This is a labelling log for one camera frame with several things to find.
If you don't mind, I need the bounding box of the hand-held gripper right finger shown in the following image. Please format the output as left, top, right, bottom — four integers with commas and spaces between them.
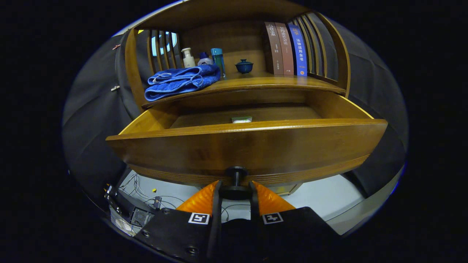
249, 181, 342, 263

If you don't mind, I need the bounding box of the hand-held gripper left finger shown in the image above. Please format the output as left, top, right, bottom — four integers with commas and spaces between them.
133, 180, 223, 263

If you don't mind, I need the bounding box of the wooden drawer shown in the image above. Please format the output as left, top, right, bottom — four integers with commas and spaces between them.
106, 89, 388, 201

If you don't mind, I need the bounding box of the wooden countertop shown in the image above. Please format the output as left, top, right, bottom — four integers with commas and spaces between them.
142, 71, 346, 109

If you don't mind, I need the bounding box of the wooden cabinet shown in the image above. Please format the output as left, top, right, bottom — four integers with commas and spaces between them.
124, 0, 351, 196

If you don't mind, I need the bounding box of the grey vented box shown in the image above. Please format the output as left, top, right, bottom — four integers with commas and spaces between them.
130, 207, 153, 228

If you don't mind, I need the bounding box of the black floor equipment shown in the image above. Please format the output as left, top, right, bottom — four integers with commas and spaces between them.
105, 184, 158, 220

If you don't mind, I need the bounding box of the blue towel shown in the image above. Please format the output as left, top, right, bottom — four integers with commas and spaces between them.
144, 64, 222, 102

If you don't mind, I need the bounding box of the blue lidded tea cup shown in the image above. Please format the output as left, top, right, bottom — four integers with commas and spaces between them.
235, 59, 254, 75

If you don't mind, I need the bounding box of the white pump bottle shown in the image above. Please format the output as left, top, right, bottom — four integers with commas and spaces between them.
181, 47, 196, 68

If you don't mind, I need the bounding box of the black backdrop cloth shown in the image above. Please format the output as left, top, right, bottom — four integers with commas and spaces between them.
61, 13, 409, 205

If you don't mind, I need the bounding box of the teal bottle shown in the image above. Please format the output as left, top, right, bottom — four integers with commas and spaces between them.
211, 48, 226, 79

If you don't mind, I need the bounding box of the dark brown book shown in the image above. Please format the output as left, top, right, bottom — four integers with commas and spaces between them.
264, 22, 284, 76

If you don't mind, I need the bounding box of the reddish brown book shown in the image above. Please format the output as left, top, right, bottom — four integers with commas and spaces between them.
275, 23, 295, 76

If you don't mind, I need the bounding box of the blue book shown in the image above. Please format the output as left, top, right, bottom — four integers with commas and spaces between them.
287, 24, 308, 77

